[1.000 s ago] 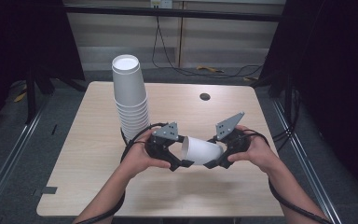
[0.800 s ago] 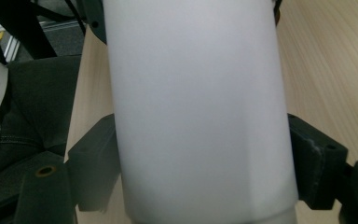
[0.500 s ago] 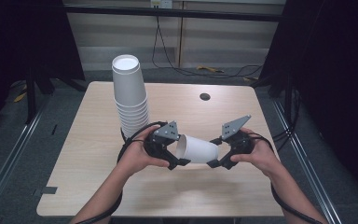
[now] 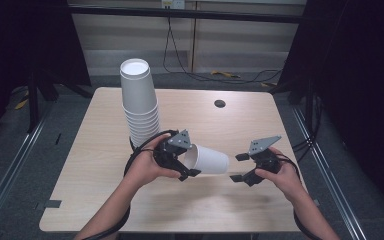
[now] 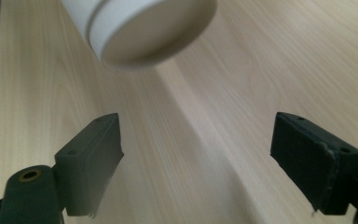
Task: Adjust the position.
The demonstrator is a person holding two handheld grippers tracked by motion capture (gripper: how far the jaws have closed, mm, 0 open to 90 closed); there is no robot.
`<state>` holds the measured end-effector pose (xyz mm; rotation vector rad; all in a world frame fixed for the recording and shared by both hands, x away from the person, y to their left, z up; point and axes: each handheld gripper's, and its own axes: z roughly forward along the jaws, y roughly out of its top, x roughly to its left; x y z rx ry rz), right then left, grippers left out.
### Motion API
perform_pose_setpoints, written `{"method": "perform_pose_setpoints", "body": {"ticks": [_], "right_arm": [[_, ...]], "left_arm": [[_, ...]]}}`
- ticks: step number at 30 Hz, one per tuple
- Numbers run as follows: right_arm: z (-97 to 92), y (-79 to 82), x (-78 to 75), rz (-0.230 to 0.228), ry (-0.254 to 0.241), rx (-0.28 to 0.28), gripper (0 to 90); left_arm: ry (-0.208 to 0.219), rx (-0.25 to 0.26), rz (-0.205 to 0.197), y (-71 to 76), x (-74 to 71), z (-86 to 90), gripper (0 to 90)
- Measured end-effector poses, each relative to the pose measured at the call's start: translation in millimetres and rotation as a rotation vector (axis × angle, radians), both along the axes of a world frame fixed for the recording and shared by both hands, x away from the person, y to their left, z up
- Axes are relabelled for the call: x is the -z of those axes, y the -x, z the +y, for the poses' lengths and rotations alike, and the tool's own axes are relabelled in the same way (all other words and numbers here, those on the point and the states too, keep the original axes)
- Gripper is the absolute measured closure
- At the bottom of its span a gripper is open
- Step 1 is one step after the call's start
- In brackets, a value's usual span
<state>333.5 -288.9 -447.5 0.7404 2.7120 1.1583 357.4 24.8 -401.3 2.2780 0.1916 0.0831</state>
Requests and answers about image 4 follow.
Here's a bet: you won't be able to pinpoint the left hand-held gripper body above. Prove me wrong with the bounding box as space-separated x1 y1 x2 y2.
152 128 194 172

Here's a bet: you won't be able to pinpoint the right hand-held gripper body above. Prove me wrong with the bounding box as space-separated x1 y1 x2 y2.
242 134 283 188

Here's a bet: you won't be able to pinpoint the single white paper cup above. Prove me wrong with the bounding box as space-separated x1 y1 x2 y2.
183 143 231 176

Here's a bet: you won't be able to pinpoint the stack of white cups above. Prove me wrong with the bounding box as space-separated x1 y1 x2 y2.
118 57 162 150

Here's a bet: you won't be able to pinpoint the person's left hand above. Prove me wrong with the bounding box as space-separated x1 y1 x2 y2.
123 133 183 192

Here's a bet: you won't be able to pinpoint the person's right hand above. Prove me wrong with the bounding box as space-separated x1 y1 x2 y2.
254 146 307 205

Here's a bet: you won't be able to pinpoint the black metal stand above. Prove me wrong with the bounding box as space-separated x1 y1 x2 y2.
25 64 93 135
279 75 325 155

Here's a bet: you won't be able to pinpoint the yellow strip on floor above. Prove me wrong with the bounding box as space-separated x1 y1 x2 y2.
14 90 30 111
211 69 241 80

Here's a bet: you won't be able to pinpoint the black curtain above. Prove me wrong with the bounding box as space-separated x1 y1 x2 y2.
277 0 384 219
0 0 92 149

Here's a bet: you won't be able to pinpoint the black horizontal bar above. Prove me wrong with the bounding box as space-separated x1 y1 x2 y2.
67 4 307 25

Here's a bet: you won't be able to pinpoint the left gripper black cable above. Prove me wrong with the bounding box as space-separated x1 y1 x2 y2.
81 128 180 240

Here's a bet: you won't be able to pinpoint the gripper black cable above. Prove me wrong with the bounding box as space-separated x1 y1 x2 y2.
81 128 180 240
277 155 325 240

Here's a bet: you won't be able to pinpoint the metal floor rail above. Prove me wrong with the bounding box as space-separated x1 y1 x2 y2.
290 105 368 240
0 108 49 236

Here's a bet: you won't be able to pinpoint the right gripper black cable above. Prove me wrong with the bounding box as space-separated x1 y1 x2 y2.
277 155 325 240

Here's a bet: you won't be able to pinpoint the black hanging wall cables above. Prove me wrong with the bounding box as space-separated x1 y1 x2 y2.
162 8 283 85

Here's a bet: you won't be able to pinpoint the white wall socket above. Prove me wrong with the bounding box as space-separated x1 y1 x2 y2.
161 0 186 10

